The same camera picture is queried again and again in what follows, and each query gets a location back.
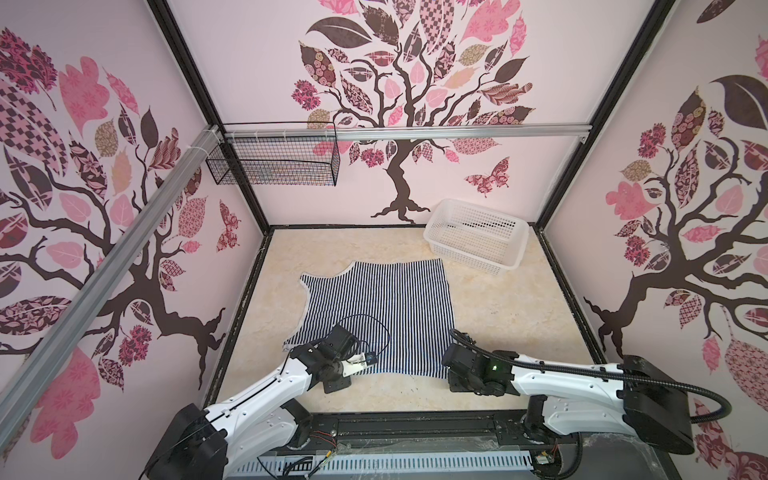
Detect blue white striped tank top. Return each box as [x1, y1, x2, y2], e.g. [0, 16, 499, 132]
[283, 259, 455, 380]

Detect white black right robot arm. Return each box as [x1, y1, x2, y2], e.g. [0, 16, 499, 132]
[442, 343, 694, 455]

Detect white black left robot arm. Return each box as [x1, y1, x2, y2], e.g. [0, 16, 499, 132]
[139, 325, 379, 479]

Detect white plastic laundry basket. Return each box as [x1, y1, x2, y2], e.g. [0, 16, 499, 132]
[424, 199, 529, 275]

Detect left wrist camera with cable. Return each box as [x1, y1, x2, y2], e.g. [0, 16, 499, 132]
[326, 313, 392, 377]

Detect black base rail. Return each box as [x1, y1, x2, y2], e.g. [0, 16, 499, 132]
[173, 409, 655, 448]

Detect white slotted cable duct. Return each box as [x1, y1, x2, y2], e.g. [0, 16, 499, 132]
[230, 451, 533, 479]

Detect black wire mesh basket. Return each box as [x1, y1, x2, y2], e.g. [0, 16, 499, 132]
[206, 120, 341, 187]

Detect silver aluminium back rail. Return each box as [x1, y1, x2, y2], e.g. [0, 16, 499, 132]
[224, 123, 592, 141]

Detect silver aluminium rail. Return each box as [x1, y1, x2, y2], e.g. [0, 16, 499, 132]
[224, 123, 592, 141]
[1, 125, 220, 447]

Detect silver aluminium left rail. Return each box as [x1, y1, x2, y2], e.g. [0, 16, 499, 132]
[1, 125, 220, 447]

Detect black right frame post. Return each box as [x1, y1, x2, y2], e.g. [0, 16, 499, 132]
[533, 0, 677, 235]

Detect black metal frame post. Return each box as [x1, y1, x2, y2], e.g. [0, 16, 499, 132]
[147, 0, 271, 236]

